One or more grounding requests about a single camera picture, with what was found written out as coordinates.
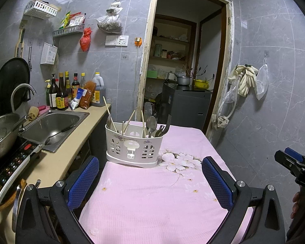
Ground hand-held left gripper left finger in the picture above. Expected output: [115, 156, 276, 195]
[15, 155, 100, 244]

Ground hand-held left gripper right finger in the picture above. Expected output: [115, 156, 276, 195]
[202, 156, 286, 244]

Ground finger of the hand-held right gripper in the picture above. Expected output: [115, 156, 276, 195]
[284, 147, 305, 166]
[274, 149, 304, 173]

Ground white plastic utensil holder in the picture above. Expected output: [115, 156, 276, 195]
[105, 122, 166, 169]

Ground large metal spoon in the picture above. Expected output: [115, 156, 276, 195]
[146, 116, 157, 138]

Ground person's right hand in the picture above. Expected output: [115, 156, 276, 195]
[291, 192, 301, 219]

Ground beige kitchen counter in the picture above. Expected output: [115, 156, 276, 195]
[0, 103, 112, 234]

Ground black ladle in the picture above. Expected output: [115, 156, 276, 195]
[44, 124, 77, 145]

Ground knotted beige rag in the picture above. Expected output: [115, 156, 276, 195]
[212, 114, 230, 129]

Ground stainless steel sink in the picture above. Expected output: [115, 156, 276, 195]
[20, 109, 90, 154]

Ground pink floral tablecloth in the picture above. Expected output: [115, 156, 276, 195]
[78, 121, 255, 244]

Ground black induction cooker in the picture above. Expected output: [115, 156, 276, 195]
[0, 136, 44, 205]

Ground blue white packet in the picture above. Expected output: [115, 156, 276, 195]
[69, 88, 85, 110]

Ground white mesh bag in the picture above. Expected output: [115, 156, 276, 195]
[255, 63, 269, 101]

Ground dark bottle yellow label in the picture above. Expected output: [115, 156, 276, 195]
[56, 72, 69, 110]

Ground grey cabinet appliance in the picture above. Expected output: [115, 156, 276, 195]
[161, 83, 212, 131]

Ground loofah scrubber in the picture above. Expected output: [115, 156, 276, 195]
[28, 106, 39, 121]

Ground orange brown spice packet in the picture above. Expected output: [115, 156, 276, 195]
[79, 80, 96, 108]

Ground dark bottle white label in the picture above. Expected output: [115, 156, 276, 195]
[49, 74, 59, 110]

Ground clear plastic bag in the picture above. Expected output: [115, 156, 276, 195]
[224, 85, 238, 105]

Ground cream rubber gloves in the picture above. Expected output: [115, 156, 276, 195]
[227, 65, 259, 97]

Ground green pump bottle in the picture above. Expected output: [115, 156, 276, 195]
[45, 80, 52, 106]

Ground stainless steel pan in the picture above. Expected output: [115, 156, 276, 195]
[0, 113, 32, 164]

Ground dark bottle red label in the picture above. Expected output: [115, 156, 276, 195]
[72, 73, 80, 96]

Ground black bag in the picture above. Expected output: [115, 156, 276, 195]
[152, 93, 166, 119]

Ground large oil jug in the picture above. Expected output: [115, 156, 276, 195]
[91, 72, 105, 107]

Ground yellow bowl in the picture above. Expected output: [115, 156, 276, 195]
[194, 79, 210, 89]

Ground tall dark sauce bottle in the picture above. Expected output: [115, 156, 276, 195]
[64, 71, 73, 99]

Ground metal cooking pot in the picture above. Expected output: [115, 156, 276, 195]
[174, 72, 192, 85]

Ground metal faucet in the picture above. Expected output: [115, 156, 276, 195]
[11, 83, 37, 113]

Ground dry plant twigs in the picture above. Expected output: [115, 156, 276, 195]
[182, 64, 215, 82]

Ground black round frying pan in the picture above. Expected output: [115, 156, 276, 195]
[0, 57, 31, 116]

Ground white hanging slotted basket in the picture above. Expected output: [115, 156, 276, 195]
[40, 42, 58, 65]

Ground red plastic bag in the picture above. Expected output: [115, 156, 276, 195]
[80, 27, 93, 52]

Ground wooden spatula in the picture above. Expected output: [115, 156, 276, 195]
[14, 19, 28, 58]

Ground wooden pantry shelf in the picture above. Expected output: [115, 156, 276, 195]
[147, 14, 197, 80]

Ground clear bag of dried goods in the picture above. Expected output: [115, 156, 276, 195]
[97, 0, 123, 34]

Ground metal ladle handle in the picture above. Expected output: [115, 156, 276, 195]
[11, 179, 41, 232]

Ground white hose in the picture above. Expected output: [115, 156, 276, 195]
[216, 72, 244, 119]

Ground white wall cable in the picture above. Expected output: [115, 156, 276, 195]
[134, 47, 140, 102]

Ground wooden door frame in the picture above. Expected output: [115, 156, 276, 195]
[137, 0, 235, 145]

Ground white wall basket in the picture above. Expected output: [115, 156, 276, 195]
[24, 0, 59, 19]

